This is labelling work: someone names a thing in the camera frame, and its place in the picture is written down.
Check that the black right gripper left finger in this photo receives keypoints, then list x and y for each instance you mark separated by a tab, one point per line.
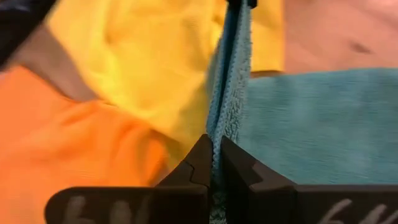
192	180

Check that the teal microfiber towel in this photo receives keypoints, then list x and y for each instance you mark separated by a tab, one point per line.
311	124

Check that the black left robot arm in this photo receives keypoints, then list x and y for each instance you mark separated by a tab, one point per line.
15	21

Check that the orange microfiber towel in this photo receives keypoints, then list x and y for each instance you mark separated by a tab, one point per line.
62	149

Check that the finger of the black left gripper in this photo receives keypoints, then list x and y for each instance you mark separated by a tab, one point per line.
252	3
233	3

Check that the yellow microfiber towel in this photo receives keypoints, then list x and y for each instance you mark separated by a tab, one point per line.
149	62

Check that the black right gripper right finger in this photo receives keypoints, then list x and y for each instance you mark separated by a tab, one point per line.
248	193

